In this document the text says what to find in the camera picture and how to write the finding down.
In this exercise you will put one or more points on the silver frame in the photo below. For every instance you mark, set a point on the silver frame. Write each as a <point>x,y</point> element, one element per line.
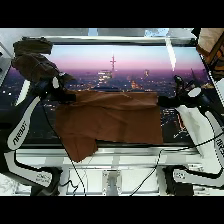
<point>133,152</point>

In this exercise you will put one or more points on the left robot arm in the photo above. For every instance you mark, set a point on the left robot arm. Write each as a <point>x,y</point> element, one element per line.
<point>20,133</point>

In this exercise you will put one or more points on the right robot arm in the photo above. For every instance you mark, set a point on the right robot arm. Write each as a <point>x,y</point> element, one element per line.
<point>200,128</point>

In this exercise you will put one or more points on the dark brown garment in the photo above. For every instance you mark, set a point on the dark brown garment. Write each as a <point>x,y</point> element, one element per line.
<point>31,46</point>

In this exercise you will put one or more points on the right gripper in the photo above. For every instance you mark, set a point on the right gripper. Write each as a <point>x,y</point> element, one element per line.
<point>168,101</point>

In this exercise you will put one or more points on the brown T-shirt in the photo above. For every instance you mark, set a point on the brown T-shirt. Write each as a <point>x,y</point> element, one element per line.
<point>113,118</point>

